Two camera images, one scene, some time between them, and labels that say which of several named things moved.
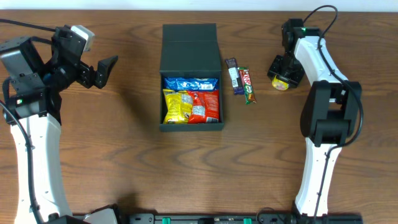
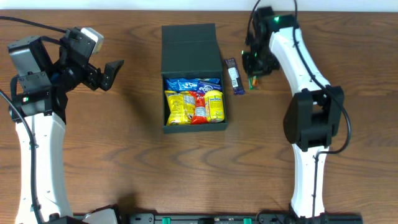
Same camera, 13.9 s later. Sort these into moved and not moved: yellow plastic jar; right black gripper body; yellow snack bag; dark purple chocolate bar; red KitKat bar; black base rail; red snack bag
Moved: red KitKat bar; right black gripper body; yellow plastic jar
Not moved: dark purple chocolate bar; red snack bag; black base rail; yellow snack bag
